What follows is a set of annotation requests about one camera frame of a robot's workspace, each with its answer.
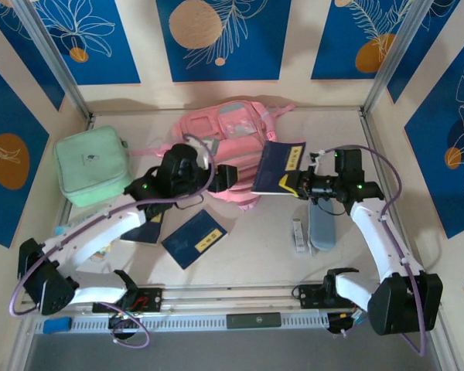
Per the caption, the navy notebook with yellow label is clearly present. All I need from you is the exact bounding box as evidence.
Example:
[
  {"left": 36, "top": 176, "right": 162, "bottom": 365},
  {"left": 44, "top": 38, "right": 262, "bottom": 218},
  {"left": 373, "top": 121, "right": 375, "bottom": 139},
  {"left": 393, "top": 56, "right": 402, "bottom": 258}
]
[
  {"left": 119, "top": 210, "right": 165, "bottom": 246},
  {"left": 251, "top": 140, "right": 307, "bottom": 197},
  {"left": 161, "top": 209, "right": 229, "bottom": 271}
]

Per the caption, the pink student backpack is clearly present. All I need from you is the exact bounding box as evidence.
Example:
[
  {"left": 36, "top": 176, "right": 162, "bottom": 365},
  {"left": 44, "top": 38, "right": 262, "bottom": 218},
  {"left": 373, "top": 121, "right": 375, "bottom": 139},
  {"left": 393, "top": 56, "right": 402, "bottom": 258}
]
[{"left": 129, "top": 99, "right": 306, "bottom": 213}]

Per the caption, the small white printed box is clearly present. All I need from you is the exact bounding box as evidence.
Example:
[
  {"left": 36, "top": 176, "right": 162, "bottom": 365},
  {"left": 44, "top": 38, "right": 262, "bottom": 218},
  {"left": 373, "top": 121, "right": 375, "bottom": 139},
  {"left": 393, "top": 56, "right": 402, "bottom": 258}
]
[{"left": 292, "top": 218, "right": 307, "bottom": 254}]

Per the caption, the blue-grey pencil case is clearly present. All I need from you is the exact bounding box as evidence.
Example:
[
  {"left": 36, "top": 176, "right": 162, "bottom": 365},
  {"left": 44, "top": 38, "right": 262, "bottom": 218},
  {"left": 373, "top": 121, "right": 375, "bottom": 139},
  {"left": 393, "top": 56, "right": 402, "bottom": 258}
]
[{"left": 308, "top": 203, "right": 337, "bottom": 252}]

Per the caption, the mint green lunch bag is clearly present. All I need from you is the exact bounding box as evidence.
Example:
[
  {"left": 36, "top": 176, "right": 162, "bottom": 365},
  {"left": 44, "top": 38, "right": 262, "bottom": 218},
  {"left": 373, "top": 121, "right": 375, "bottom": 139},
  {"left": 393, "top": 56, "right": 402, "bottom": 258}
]
[{"left": 53, "top": 125, "right": 135, "bottom": 208}]

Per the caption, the orange and teal packet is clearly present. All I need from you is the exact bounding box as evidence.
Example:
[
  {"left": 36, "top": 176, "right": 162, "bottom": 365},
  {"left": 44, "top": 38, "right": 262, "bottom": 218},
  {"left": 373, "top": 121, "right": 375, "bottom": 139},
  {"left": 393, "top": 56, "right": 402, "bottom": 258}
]
[{"left": 88, "top": 245, "right": 113, "bottom": 264}]

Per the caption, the colourful snack packet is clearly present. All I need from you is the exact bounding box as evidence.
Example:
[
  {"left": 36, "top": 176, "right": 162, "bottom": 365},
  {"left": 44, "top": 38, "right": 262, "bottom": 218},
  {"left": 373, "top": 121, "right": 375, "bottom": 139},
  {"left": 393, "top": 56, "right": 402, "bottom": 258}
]
[{"left": 53, "top": 214, "right": 101, "bottom": 237}]

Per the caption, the black label plate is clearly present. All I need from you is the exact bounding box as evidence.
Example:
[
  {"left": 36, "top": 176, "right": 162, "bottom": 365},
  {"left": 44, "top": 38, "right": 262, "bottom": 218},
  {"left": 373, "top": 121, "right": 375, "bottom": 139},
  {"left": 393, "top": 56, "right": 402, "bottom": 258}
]
[{"left": 226, "top": 312, "right": 282, "bottom": 330}]

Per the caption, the small blue block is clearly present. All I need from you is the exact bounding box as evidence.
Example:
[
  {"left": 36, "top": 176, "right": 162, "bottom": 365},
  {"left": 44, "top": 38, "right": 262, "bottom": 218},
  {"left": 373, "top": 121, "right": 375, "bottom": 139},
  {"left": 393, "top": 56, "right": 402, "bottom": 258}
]
[{"left": 42, "top": 316, "right": 73, "bottom": 334}]

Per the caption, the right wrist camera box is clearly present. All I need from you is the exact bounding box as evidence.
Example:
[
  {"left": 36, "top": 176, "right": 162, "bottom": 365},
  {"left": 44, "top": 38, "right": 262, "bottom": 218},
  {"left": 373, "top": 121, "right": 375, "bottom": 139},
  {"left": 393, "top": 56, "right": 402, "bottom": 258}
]
[{"left": 309, "top": 149, "right": 328, "bottom": 171}]

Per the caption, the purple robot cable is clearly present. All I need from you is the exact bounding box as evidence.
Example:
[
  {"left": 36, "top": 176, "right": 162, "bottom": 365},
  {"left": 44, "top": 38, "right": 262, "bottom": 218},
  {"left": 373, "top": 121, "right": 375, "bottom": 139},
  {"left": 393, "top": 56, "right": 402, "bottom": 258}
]
[
  {"left": 9, "top": 133, "right": 217, "bottom": 349},
  {"left": 312, "top": 145, "right": 428, "bottom": 357}
]

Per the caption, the blue floral wall poster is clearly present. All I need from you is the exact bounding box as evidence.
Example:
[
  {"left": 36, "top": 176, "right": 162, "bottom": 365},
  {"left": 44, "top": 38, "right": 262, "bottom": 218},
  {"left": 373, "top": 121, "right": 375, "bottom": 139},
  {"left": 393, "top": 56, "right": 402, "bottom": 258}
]
[
  {"left": 0, "top": 0, "right": 66, "bottom": 113},
  {"left": 404, "top": 36, "right": 464, "bottom": 240},
  {"left": 0, "top": 56, "right": 50, "bottom": 249},
  {"left": 25, "top": 0, "right": 142, "bottom": 87},
  {"left": 155, "top": 0, "right": 293, "bottom": 83},
  {"left": 311, "top": 0, "right": 434, "bottom": 81},
  {"left": 386, "top": 0, "right": 464, "bottom": 104}
]

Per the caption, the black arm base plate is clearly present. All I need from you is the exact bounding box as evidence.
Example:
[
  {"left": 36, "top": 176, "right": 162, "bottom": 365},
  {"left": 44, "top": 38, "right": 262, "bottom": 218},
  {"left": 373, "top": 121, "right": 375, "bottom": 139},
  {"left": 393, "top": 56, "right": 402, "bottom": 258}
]
[
  {"left": 298, "top": 284, "right": 370, "bottom": 310},
  {"left": 91, "top": 286, "right": 164, "bottom": 314}
]

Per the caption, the aluminium mounting rail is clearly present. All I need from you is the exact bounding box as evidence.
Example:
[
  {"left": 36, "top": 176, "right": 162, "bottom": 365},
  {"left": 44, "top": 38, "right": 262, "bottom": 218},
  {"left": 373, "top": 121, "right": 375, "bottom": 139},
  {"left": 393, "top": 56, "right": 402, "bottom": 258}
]
[{"left": 17, "top": 280, "right": 445, "bottom": 320}]

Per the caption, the aluminium frame post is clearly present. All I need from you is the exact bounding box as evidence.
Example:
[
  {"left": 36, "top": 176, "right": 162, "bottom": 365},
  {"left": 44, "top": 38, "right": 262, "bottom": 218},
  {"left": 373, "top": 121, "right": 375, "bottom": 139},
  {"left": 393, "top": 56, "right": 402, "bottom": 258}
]
[
  {"left": 13, "top": 0, "right": 92, "bottom": 119},
  {"left": 361, "top": 0, "right": 436, "bottom": 115}
]

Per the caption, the grey slotted cable tray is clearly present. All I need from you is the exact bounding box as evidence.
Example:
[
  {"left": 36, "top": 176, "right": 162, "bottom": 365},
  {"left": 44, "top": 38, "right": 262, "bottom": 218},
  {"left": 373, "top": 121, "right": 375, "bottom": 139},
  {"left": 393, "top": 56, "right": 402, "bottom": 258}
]
[{"left": 34, "top": 312, "right": 329, "bottom": 333}]

